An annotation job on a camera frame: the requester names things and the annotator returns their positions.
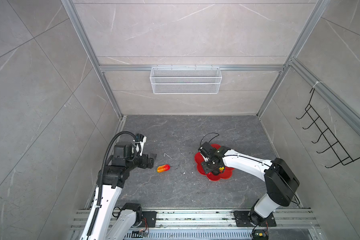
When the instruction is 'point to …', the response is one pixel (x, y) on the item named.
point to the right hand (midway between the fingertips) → (207, 165)
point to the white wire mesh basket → (186, 80)
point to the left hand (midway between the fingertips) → (146, 150)
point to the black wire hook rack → (344, 159)
